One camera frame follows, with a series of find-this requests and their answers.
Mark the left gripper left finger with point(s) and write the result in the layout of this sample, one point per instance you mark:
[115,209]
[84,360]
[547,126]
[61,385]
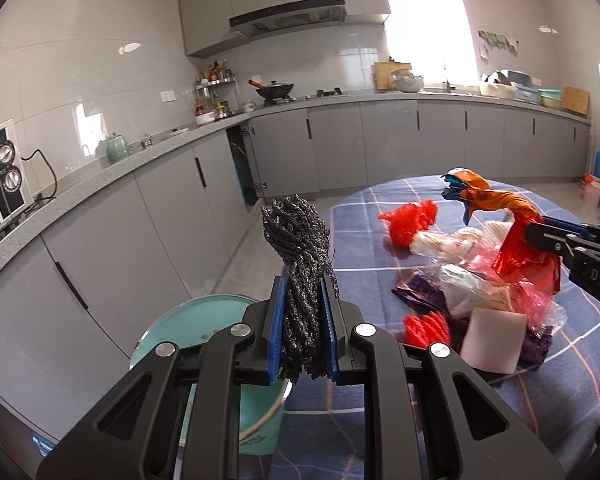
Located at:
[134,430]

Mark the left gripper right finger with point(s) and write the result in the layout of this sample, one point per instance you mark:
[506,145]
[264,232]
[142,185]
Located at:
[427,414]

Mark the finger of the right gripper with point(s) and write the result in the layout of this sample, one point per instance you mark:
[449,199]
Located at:
[551,238]
[576,228]

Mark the orange red foil wrapper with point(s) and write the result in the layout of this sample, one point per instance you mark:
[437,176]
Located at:
[505,253]

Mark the purple foil wrapper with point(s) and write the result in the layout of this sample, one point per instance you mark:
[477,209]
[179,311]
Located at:
[422,294]

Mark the red plastic bag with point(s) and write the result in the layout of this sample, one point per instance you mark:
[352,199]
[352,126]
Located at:
[407,220]

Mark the white foam sponge block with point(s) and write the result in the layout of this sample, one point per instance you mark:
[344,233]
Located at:
[493,340]

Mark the teal trash bucket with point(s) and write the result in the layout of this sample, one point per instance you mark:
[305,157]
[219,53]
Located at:
[208,333]

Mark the white plastic bucket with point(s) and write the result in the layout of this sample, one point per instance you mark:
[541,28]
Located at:
[590,190]

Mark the red mesh net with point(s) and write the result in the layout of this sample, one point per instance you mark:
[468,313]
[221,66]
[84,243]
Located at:
[422,330]

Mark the blue plaid tablecloth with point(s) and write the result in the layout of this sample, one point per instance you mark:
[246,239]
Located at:
[556,390]

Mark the grey lower cabinets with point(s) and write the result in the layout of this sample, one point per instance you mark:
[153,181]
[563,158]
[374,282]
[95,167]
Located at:
[84,276]

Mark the white covered bowl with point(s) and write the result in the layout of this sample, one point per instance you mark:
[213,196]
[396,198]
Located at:
[406,82]

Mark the wooden cutting board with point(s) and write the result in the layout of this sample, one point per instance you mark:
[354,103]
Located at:
[382,74]

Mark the black wok with lid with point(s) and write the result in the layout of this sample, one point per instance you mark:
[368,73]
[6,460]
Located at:
[272,93]

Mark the silver black microwave oven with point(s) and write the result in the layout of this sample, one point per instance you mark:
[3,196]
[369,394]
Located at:
[15,193]

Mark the metal spice rack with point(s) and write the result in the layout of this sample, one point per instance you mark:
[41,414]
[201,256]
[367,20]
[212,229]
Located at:
[216,92]

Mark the black range hood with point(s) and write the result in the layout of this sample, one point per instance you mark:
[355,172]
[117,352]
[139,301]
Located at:
[290,15]

